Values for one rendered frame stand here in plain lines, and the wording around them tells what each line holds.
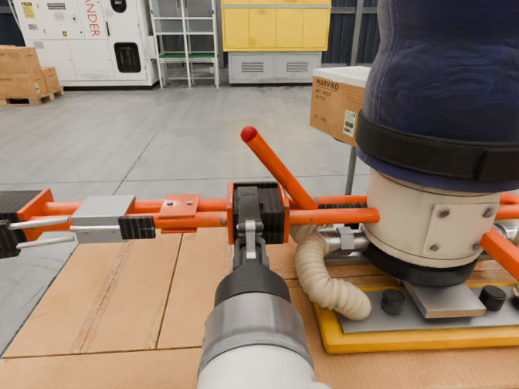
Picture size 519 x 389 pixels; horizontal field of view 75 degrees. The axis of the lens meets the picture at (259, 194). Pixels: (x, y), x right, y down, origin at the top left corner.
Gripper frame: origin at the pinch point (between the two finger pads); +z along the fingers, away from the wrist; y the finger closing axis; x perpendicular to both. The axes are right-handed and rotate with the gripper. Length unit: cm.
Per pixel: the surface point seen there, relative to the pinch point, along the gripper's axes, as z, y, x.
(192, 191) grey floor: 223, 106, -44
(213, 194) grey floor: 216, 106, -26
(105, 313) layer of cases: 34, 53, -43
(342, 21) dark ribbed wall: 1045, -28, 302
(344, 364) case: -15.1, 13.8, 11.5
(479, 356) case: -14.8, 13.8, 29.2
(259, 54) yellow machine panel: 727, 36, 41
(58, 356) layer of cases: 20, 54, -50
